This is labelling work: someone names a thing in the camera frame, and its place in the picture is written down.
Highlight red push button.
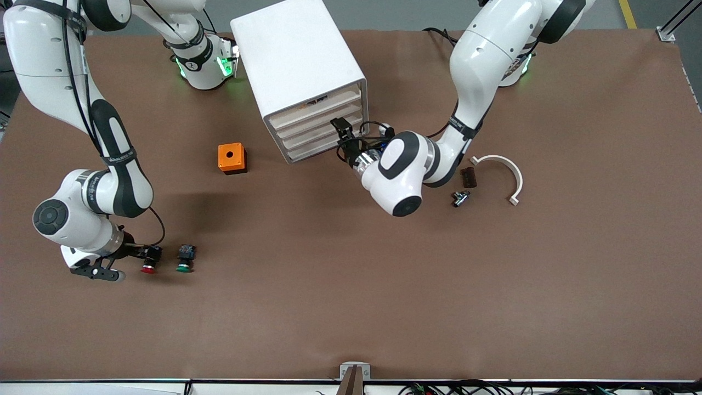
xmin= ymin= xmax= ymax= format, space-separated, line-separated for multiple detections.
xmin=140 ymin=246 xmax=164 ymax=274

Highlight white cabinet drawer dark label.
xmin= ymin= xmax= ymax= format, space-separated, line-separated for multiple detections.
xmin=267 ymin=82 xmax=364 ymax=131

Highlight green push button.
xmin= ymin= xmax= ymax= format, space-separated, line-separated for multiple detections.
xmin=175 ymin=244 xmax=198 ymax=273

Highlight brown table cover sheet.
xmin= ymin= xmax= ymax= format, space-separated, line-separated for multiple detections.
xmin=0 ymin=27 xmax=702 ymax=382

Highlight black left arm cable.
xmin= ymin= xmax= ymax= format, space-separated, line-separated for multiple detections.
xmin=359 ymin=101 xmax=483 ymax=160

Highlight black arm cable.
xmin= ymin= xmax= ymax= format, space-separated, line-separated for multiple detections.
xmin=359 ymin=101 xmax=483 ymax=160
xmin=59 ymin=0 xmax=166 ymax=247

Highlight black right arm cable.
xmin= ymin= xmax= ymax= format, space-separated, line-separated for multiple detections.
xmin=59 ymin=0 xmax=166 ymax=247

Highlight orange button enclosure box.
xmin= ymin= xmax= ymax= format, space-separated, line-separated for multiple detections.
xmin=218 ymin=143 xmax=248 ymax=175

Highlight white curved plastic bracket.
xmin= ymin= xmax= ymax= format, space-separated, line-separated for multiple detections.
xmin=470 ymin=155 xmax=524 ymax=206

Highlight black base cable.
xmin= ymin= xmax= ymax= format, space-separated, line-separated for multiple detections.
xmin=197 ymin=7 xmax=217 ymax=35
xmin=422 ymin=26 xmax=459 ymax=48

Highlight white table edge rail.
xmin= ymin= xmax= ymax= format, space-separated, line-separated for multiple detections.
xmin=0 ymin=379 xmax=702 ymax=395

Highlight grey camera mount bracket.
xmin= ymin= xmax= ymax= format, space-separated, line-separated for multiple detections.
xmin=340 ymin=362 xmax=371 ymax=381

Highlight brown mount bar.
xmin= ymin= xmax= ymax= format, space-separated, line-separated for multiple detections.
xmin=336 ymin=366 xmax=365 ymax=395

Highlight black cable bundle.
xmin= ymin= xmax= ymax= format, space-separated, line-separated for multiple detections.
xmin=398 ymin=380 xmax=702 ymax=395

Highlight aluminium frame profile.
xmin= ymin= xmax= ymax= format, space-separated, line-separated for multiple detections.
xmin=656 ymin=0 xmax=702 ymax=42

